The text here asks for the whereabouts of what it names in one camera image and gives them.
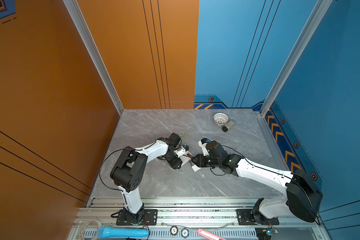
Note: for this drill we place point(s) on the blue plastic handle tool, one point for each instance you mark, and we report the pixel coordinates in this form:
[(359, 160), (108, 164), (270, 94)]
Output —
[(109, 232)]

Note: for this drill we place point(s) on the aluminium corner post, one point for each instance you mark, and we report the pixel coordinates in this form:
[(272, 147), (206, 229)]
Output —
[(306, 34), (81, 25)]

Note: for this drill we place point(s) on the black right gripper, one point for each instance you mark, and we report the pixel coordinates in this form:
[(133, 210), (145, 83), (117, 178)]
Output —
[(199, 162)]

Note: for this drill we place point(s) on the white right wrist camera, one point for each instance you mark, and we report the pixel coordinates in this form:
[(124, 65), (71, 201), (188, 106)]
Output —
[(202, 143)]

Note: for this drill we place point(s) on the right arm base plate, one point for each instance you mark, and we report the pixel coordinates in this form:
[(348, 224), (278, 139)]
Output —
[(245, 217)]

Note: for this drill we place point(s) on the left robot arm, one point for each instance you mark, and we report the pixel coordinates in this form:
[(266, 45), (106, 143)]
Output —
[(129, 169)]

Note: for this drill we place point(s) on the glass jar with black lid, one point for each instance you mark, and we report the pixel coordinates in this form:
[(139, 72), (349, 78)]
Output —
[(228, 126)]

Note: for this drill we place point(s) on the clear tape roll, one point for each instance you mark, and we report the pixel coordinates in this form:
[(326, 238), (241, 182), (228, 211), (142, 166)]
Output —
[(89, 229)]

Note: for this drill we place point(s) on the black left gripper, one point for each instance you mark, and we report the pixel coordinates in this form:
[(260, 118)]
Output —
[(176, 164)]

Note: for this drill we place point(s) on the aluminium corner post right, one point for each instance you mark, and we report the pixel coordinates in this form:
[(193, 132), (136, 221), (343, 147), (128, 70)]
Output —
[(306, 34)]

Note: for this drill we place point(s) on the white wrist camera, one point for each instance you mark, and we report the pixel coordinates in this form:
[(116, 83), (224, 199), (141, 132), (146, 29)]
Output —
[(202, 143), (182, 151)]

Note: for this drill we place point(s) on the aluminium corner post left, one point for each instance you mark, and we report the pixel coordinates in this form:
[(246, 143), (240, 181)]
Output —
[(81, 25)]

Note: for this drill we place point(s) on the small green circuit board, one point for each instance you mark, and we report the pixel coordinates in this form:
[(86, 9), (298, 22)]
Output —
[(265, 234)]

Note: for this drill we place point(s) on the patterned white ceramic bowl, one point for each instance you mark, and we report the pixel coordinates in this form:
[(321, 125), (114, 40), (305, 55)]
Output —
[(220, 119)]

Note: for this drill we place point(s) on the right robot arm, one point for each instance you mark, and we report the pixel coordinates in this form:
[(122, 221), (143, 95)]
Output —
[(300, 196)]

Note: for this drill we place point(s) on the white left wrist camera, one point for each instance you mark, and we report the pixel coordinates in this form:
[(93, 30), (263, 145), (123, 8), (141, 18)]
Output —
[(182, 151)]

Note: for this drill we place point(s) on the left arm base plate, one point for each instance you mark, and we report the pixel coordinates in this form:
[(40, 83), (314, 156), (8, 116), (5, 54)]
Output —
[(142, 217)]

